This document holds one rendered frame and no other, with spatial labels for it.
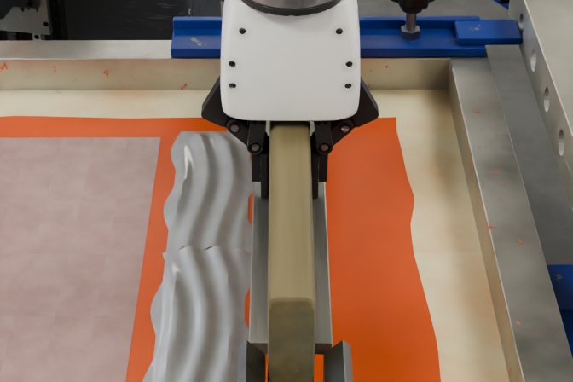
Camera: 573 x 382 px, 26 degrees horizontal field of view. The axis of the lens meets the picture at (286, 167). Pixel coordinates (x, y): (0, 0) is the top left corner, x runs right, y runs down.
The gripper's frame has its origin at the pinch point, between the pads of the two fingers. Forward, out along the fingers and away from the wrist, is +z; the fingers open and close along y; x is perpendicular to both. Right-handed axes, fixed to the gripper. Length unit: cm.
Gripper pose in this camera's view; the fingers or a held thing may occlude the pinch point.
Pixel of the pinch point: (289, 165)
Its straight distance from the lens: 95.2
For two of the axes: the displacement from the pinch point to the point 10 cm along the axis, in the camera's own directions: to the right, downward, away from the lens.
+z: -0.1, 8.2, 5.8
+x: 0.0, 5.8, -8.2
